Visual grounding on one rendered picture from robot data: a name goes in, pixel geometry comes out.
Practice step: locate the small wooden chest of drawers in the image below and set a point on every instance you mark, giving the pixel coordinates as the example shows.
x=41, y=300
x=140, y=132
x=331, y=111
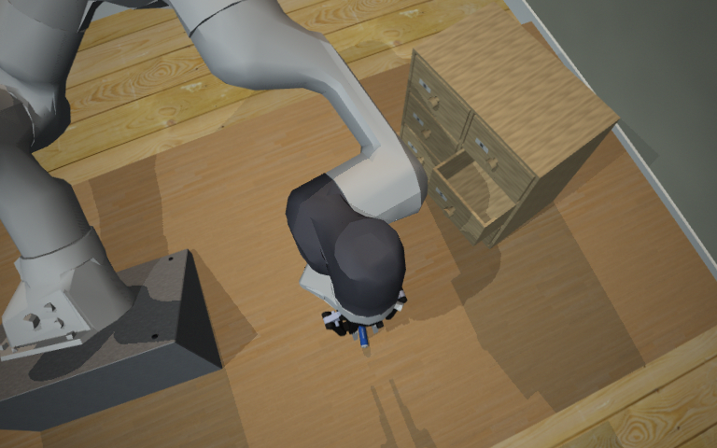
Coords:
x=547, y=117

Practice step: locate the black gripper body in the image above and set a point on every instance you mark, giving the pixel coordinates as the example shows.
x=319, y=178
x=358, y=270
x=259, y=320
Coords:
x=341, y=317

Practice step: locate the light wooden drawer front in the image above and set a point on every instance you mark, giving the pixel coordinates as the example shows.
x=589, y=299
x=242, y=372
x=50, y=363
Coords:
x=498, y=160
x=439, y=140
x=491, y=236
x=485, y=200
x=421, y=151
x=448, y=108

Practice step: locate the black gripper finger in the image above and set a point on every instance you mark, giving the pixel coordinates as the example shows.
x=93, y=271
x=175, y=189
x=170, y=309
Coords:
x=332, y=321
x=401, y=298

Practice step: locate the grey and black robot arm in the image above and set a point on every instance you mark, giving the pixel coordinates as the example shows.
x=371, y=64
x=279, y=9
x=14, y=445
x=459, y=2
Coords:
x=339, y=218

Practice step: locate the blue aa battery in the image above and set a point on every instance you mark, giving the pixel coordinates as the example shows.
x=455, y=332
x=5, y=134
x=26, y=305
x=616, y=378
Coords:
x=363, y=337

